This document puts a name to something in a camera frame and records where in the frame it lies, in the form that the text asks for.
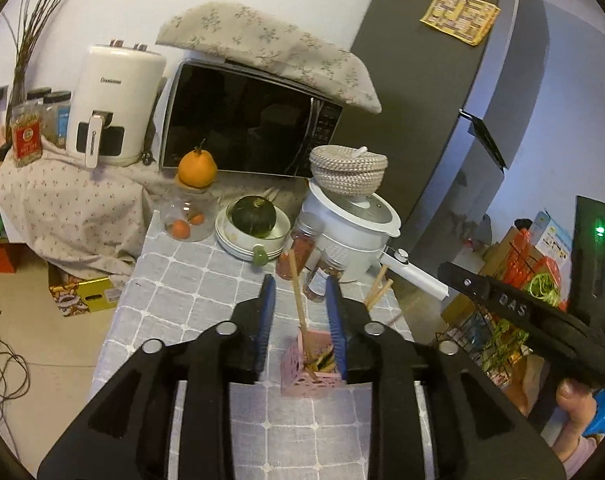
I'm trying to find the black chopstick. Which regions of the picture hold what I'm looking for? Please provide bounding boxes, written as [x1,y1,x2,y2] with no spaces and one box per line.
[306,346,336,378]

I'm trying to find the person's hand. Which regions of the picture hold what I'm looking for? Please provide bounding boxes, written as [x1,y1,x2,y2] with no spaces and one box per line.
[552,379,597,463]

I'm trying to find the pink perforated utensil holder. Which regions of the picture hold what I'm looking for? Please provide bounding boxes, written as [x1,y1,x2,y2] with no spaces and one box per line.
[280,330,343,399]

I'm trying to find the grey checked tablecloth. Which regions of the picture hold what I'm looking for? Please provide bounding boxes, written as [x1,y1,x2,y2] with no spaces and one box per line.
[88,209,436,480]

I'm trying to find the dark green squash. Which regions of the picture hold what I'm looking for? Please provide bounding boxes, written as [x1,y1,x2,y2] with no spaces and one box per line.
[230,195,276,238]

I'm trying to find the clear glass jar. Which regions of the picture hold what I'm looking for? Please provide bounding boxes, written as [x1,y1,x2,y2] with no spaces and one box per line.
[160,186,218,242]

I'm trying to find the orange tangerine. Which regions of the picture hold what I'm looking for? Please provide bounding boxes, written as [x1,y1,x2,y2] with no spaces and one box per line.
[178,145,218,188]

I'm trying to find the floral cloth over counter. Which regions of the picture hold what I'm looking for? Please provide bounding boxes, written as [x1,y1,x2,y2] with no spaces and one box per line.
[0,141,174,281]

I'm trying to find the black microwave oven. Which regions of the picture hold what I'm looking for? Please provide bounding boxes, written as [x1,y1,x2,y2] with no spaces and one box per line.
[156,60,343,178]

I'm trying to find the grey refrigerator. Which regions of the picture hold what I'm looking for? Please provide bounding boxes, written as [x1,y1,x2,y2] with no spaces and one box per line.
[333,0,549,271]

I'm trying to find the white air fryer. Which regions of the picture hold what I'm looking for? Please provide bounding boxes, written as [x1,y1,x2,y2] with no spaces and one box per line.
[66,40,166,169]

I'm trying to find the floral microwave cover cloth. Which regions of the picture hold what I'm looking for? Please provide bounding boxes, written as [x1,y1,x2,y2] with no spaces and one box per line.
[156,2,382,114]

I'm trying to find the red tea tin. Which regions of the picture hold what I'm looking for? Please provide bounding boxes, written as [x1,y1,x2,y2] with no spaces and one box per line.
[10,102,42,167]

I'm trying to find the yellow paper on fridge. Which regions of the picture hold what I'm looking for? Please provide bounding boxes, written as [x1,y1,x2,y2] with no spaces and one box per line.
[420,0,501,47]

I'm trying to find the dried grass stems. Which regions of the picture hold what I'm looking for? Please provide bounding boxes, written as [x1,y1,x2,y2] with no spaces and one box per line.
[1,0,65,127]

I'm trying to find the white pot with handle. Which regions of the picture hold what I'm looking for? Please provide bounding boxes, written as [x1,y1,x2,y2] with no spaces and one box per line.
[302,180,449,300]

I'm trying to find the woven rope basket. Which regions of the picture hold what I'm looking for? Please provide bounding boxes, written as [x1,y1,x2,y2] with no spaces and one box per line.
[309,144,388,196]

